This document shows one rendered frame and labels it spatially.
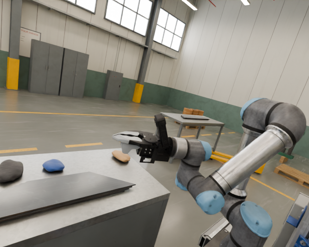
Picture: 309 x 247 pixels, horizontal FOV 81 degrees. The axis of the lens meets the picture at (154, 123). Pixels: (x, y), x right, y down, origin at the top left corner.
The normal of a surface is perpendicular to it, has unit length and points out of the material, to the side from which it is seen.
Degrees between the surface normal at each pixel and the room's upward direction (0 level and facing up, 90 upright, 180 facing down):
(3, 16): 90
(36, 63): 90
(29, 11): 90
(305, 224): 90
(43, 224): 0
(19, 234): 0
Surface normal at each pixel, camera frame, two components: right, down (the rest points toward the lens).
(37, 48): 0.66, 0.33
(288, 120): -0.36, -0.61
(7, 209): 0.24, -0.94
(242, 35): -0.71, 0.00
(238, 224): -0.93, -0.14
